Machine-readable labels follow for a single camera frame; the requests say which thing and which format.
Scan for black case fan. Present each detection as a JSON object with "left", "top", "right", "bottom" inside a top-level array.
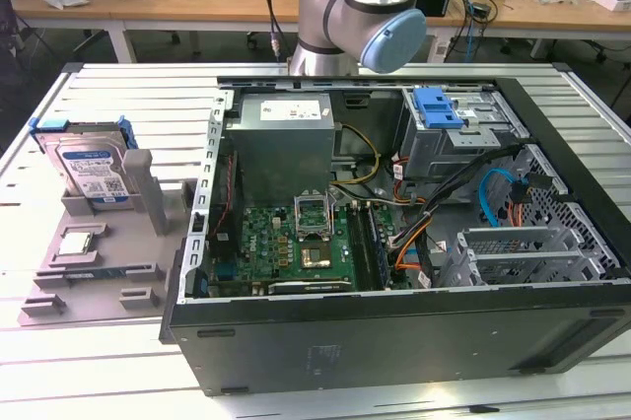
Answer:
[{"left": 206, "top": 151, "right": 245, "bottom": 261}]

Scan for black graphics card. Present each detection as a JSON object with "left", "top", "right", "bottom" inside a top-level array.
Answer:
[{"left": 265, "top": 277, "right": 354, "bottom": 296}]

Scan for black wire bundle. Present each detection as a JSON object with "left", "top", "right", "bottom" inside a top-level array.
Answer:
[{"left": 388, "top": 141, "right": 531, "bottom": 288}]

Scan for grey power supply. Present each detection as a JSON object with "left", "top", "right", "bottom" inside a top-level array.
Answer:
[{"left": 224, "top": 93, "right": 336, "bottom": 194}]

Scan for CPU socket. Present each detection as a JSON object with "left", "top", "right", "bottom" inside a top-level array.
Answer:
[{"left": 298, "top": 241, "right": 332, "bottom": 269}]

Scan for metal socket cover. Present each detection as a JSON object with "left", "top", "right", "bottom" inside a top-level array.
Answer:
[{"left": 293, "top": 188, "right": 332, "bottom": 240}]

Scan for black RAM slot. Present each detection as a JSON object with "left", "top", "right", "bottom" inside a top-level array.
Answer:
[{"left": 346, "top": 202, "right": 372, "bottom": 292}]

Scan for black PC case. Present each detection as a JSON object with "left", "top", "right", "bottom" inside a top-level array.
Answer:
[{"left": 157, "top": 75, "right": 631, "bottom": 397}]

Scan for silver CPU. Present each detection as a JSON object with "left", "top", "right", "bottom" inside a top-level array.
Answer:
[{"left": 57, "top": 231, "right": 95, "bottom": 256}]

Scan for grey parts rack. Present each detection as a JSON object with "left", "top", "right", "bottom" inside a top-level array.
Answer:
[{"left": 19, "top": 146, "right": 198, "bottom": 327}]

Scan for red data wire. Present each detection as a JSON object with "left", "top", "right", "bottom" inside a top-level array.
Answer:
[{"left": 391, "top": 156, "right": 428, "bottom": 207}]

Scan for loose RAM stick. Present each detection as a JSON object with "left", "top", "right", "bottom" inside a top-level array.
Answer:
[{"left": 63, "top": 267, "right": 124, "bottom": 279}]

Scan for red black twisted wire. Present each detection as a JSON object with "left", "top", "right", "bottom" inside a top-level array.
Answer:
[{"left": 216, "top": 153, "right": 238, "bottom": 234}]

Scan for yellow wire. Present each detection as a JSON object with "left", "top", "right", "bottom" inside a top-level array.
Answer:
[{"left": 329, "top": 124, "right": 381, "bottom": 187}]

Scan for thin black hanging cable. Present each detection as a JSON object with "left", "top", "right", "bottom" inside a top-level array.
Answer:
[{"left": 258, "top": 0, "right": 285, "bottom": 60}]

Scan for orange flat data wire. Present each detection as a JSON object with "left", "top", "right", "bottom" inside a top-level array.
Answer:
[{"left": 393, "top": 220, "right": 438, "bottom": 273}]

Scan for installed RAM stick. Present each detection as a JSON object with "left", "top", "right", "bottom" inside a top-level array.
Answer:
[{"left": 365, "top": 202, "right": 391, "bottom": 291}]

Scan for hard disk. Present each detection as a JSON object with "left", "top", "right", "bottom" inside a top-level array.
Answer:
[{"left": 29, "top": 116, "right": 137, "bottom": 207}]

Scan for green motherboard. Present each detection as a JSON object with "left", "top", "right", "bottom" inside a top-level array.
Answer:
[{"left": 206, "top": 202, "right": 410, "bottom": 293}]

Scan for grey drive cage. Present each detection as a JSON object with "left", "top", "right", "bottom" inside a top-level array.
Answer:
[{"left": 399, "top": 87, "right": 531, "bottom": 189}]

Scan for blue data wire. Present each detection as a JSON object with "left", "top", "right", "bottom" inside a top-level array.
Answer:
[{"left": 477, "top": 168, "right": 519, "bottom": 229}]

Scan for blue plastic drive latch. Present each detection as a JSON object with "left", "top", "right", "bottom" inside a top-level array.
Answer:
[{"left": 413, "top": 88, "right": 467, "bottom": 129}]

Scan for metal disk bay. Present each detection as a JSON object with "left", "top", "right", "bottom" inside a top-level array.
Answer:
[{"left": 456, "top": 225, "right": 617, "bottom": 288}]

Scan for orange wire black connector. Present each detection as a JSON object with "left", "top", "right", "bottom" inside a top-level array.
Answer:
[{"left": 509, "top": 177, "right": 532, "bottom": 230}]

